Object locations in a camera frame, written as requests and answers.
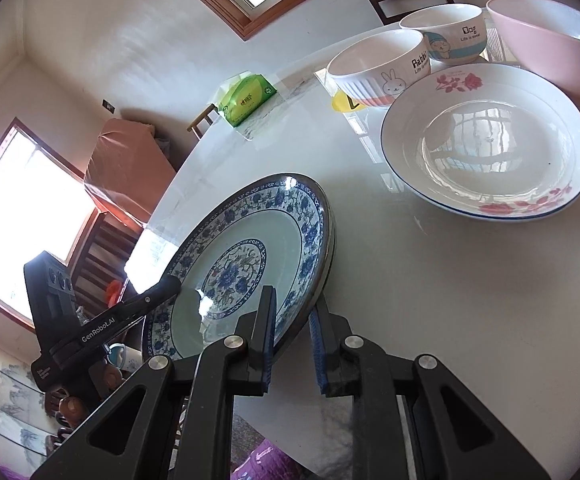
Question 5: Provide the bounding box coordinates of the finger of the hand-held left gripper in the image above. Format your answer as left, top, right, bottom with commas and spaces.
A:
129, 276, 182, 318

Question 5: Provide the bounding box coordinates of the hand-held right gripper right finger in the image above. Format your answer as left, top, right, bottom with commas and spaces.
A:
309, 300, 553, 480

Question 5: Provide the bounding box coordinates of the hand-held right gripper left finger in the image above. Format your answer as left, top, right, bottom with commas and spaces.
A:
30, 285, 277, 480

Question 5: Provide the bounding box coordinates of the blue floral porcelain plate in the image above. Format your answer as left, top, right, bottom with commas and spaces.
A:
141, 173, 338, 363

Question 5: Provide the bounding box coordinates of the white bowl with blue cartoon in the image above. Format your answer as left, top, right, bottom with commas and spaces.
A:
400, 3, 485, 67

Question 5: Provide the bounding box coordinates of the dark slatted wooden chair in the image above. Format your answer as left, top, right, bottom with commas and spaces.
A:
70, 210, 145, 316

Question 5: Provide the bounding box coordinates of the purple cloth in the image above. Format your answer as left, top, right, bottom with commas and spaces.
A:
230, 437, 315, 480

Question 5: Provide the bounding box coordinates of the brown covered furniture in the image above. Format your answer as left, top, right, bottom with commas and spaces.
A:
84, 118, 178, 226

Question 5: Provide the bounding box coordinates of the small light wooden chair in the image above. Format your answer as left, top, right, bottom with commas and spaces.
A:
186, 103, 219, 140

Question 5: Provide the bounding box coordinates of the green tissue pack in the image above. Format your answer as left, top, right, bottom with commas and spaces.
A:
215, 74, 277, 127

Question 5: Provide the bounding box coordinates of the yellow sticker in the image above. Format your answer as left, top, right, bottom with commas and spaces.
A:
331, 91, 365, 112

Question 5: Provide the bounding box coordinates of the white plate with red flowers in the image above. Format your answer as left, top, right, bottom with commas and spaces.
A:
381, 63, 580, 221

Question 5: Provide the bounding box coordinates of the white bowl with rabbit print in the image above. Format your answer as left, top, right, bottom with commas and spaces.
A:
326, 29, 431, 109

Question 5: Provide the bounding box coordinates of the pink plastic bowl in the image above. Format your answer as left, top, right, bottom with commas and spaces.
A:
486, 0, 580, 106

